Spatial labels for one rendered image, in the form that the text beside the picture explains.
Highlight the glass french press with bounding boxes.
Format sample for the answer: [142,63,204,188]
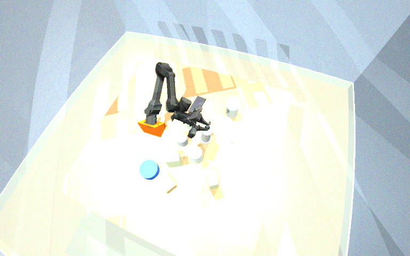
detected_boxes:
[200,121,213,144]

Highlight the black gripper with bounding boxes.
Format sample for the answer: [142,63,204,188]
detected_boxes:
[182,107,209,139]

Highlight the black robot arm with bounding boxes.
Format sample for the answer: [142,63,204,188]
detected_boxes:
[144,62,202,125]

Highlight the light blue cylinder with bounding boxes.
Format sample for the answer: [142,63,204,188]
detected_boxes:
[139,159,160,180]

